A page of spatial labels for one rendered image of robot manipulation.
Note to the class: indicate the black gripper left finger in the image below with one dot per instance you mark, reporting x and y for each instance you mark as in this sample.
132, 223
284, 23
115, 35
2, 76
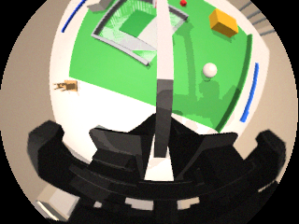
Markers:
137, 142

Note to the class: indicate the red cube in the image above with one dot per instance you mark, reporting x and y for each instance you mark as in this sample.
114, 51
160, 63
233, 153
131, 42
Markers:
183, 3

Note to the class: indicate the large green flat mat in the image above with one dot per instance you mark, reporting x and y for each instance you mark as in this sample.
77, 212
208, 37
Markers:
195, 96

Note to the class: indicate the white ball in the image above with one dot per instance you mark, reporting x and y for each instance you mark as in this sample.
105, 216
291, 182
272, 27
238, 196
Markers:
210, 70

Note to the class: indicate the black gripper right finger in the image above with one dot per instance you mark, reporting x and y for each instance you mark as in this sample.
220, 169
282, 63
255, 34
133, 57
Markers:
184, 146

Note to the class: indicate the orange-yellow box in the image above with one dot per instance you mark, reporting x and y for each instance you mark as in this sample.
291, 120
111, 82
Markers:
223, 23

